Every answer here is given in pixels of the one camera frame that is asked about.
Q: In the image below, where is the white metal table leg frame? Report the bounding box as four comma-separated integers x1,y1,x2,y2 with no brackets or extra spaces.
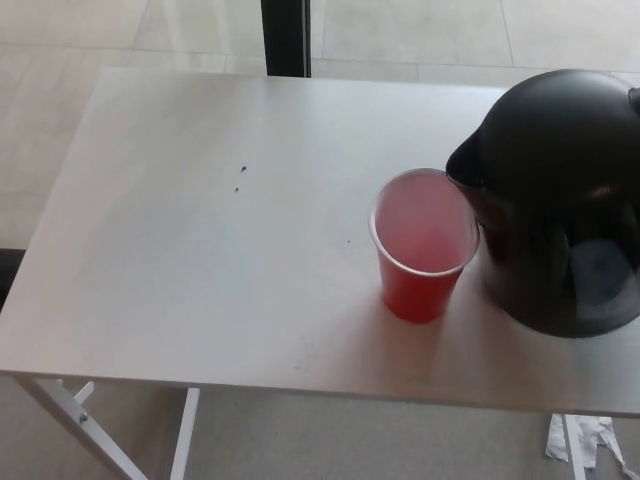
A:
12,377,201,480

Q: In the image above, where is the red plastic cup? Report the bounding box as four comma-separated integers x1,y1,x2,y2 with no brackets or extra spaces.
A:
368,168,481,324

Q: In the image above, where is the black electric kettle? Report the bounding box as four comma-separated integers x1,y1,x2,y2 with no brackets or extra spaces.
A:
444,68,640,340

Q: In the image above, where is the white metal table leg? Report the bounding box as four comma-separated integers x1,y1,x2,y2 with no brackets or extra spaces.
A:
562,413,589,480

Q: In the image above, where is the black vertical post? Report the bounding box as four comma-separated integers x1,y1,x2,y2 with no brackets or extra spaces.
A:
260,0,312,79

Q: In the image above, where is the crumpled white paper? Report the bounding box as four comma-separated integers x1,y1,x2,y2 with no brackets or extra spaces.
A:
574,415,639,480

